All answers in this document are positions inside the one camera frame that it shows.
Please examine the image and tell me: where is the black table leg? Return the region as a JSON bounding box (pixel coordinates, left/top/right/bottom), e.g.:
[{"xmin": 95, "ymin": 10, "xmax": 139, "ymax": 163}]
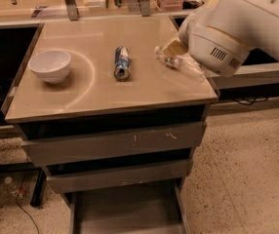
[{"xmin": 30, "ymin": 170, "xmax": 46, "ymax": 208}]

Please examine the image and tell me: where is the open grey bottom drawer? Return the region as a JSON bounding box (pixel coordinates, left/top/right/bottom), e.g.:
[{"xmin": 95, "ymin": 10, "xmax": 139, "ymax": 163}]
[{"xmin": 69, "ymin": 179, "xmax": 190, "ymax": 234}]

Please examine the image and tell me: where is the grey metal post left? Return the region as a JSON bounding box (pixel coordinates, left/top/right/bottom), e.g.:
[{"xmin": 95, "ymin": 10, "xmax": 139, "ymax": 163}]
[{"xmin": 64, "ymin": 0, "xmax": 79, "ymax": 20}]

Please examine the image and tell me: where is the grey top drawer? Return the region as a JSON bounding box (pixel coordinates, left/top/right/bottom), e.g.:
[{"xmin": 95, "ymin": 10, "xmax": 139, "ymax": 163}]
[{"xmin": 21, "ymin": 122, "xmax": 206, "ymax": 166}]

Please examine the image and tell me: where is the white ceramic bowl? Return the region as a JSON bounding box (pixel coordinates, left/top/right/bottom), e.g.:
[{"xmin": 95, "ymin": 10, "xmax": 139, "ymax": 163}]
[{"xmin": 28, "ymin": 50, "xmax": 71, "ymax": 84}]

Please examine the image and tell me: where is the plastic bottle on floor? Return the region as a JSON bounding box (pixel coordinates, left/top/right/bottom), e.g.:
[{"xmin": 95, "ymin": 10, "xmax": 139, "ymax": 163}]
[{"xmin": 4, "ymin": 176, "xmax": 25, "ymax": 199}]

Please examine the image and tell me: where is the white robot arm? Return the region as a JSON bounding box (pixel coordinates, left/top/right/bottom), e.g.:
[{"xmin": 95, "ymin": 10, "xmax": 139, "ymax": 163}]
[{"xmin": 164, "ymin": 0, "xmax": 279, "ymax": 77}]

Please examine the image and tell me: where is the blue soda can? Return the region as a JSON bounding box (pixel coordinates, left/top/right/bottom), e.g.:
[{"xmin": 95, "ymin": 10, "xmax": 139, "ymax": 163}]
[{"xmin": 114, "ymin": 46, "xmax": 131, "ymax": 80}]

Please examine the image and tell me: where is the clear plastic water bottle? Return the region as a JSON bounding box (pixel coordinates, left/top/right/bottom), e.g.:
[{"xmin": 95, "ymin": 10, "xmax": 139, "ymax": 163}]
[{"xmin": 154, "ymin": 46, "xmax": 205, "ymax": 79}]

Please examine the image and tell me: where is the grey side shelf rail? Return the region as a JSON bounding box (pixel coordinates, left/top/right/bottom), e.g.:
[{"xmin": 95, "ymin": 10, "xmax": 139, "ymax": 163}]
[{"xmin": 207, "ymin": 62, "xmax": 279, "ymax": 89}]

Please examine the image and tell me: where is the black floor cable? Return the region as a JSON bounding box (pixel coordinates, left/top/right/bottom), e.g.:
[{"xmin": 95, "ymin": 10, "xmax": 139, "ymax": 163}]
[{"xmin": 15, "ymin": 173, "xmax": 42, "ymax": 234}]

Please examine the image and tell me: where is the grey middle drawer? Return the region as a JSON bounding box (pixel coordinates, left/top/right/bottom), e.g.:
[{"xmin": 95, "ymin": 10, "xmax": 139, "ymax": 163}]
[{"xmin": 47, "ymin": 158, "xmax": 192, "ymax": 194}]

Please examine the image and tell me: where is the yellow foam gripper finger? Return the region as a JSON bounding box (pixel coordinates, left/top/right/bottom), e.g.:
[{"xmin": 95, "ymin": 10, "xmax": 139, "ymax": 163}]
[{"xmin": 163, "ymin": 37, "xmax": 187, "ymax": 58}]

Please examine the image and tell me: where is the grey drawer cabinet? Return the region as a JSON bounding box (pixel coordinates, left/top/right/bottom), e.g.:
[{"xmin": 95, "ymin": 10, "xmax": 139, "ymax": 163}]
[{"xmin": 1, "ymin": 14, "xmax": 221, "ymax": 234}]

